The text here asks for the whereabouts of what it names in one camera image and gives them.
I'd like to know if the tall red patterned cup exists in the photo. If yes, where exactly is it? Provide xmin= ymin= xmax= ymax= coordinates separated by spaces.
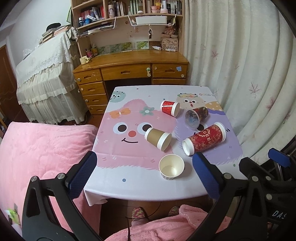
xmin=182 ymin=122 xmax=226 ymax=156

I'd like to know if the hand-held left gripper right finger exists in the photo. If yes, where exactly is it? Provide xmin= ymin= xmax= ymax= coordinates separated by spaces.
xmin=192 ymin=152 xmax=270 ymax=241

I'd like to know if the green paper scrap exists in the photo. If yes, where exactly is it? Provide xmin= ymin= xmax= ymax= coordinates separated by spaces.
xmin=6 ymin=208 xmax=19 ymax=225

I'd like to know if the black cable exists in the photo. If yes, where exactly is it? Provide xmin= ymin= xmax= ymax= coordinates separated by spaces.
xmin=125 ymin=202 xmax=163 ymax=241

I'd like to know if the row of books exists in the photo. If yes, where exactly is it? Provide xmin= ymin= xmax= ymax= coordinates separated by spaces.
xmin=107 ymin=0 xmax=183 ymax=18

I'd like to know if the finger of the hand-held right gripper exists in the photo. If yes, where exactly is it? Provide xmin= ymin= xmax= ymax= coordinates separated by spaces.
xmin=239 ymin=157 xmax=286 ymax=194
xmin=268 ymin=148 xmax=296 ymax=173

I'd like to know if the pink fluffy blanket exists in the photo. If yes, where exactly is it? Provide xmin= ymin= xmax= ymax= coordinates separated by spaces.
xmin=0 ymin=121 xmax=105 ymax=241

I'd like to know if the small red paper cup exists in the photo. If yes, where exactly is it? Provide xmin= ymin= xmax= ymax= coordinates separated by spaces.
xmin=160 ymin=100 xmax=180 ymax=117

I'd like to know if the wooden door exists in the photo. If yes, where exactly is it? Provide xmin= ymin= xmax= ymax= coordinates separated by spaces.
xmin=0 ymin=45 xmax=29 ymax=130

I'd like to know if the printed canvas bag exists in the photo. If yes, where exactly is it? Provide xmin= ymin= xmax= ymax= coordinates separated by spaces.
xmin=160 ymin=37 xmax=179 ymax=51

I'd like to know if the stack of books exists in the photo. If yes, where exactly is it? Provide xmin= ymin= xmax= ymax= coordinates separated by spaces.
xmin=38 ymin=25 xmax=70 ymax=45

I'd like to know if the lace-covered piano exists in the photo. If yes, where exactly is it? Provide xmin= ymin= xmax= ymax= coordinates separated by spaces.
xmin=15 ymin=30 xmax=90 ymax=125

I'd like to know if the wooden desk with drawers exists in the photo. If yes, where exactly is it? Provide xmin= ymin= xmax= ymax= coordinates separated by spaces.
xmin=73 ymin=49 xmax=190 ymax=115

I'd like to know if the brown paper cup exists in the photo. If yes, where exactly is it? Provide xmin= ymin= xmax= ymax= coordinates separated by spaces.
xmin=145 ymin=127 xmax=172 ymax=152

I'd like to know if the pink fluffy robe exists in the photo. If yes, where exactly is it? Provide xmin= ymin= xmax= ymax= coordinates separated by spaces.
xmin=104 ymin=204 xmax=234 ymax=241

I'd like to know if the white floral curtain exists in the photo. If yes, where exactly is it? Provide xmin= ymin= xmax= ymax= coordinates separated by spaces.
xmin=181 ymin=0 xmax=296 ymax=165

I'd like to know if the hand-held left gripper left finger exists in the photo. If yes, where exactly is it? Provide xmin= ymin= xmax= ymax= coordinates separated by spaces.
xmin=22 ymin=151 xmax=103 ymax=241

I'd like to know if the white paper cup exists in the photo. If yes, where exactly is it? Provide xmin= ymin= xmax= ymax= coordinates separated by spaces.
xmin=159 ymin=154 xmax=185 ymax=180

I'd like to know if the cartoon printed tablecloth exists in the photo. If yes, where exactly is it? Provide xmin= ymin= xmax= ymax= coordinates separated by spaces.
xmin=83 ymin=86 xmax=243 ymax=207

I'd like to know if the wooden bookshelf hutch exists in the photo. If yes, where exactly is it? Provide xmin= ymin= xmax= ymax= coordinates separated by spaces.
xmin=70 ymin=0 xmax=186 ymax=56

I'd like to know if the knitted slipper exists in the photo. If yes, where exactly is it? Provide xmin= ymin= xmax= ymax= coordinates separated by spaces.
xmin=131 ymin=207 xmax=147 ymax=220
xmin=167 ymin=206 xmax=181 ymax=217

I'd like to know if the dark patterned cup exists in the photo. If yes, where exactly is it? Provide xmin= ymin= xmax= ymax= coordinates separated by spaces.
xmin=184 ymin=106 xmax=209 ymax=130

